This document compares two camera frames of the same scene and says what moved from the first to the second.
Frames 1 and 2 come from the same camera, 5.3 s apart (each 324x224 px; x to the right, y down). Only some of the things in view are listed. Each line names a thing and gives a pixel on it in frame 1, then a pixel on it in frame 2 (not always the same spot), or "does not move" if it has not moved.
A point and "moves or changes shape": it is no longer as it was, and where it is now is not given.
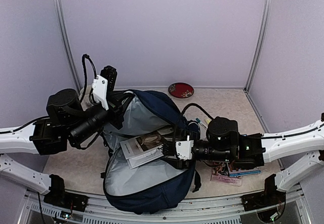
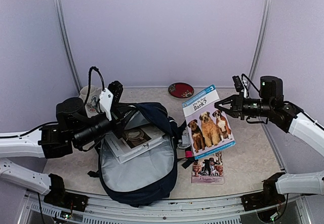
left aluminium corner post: (57, 1) does not move
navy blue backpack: (152, 153) moves or changes shape
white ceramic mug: (85, 103) does not move
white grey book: (140, 149) → (132, 141)
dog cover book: (237, 173) → (208, 128)
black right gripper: (182, 134) → (237, 109)
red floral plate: (180, 89) does not move
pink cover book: (233, 181) → (208, 170)
